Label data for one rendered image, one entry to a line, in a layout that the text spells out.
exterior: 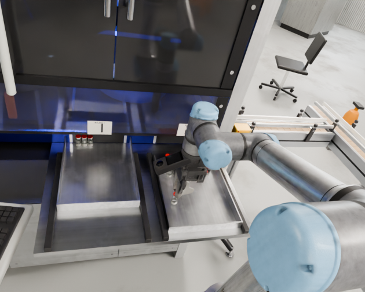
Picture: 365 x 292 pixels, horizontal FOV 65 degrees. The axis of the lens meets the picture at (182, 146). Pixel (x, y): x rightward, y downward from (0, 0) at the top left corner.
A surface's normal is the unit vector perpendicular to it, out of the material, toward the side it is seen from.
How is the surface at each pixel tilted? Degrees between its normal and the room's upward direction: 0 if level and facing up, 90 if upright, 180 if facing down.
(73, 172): 0
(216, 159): 90
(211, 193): 0
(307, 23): 90
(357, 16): 90
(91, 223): 0
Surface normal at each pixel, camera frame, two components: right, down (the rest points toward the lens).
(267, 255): -0.92, -0.10
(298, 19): -0.70, 0.33
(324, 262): 0.25, -0.04
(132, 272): 0.20, -0.76
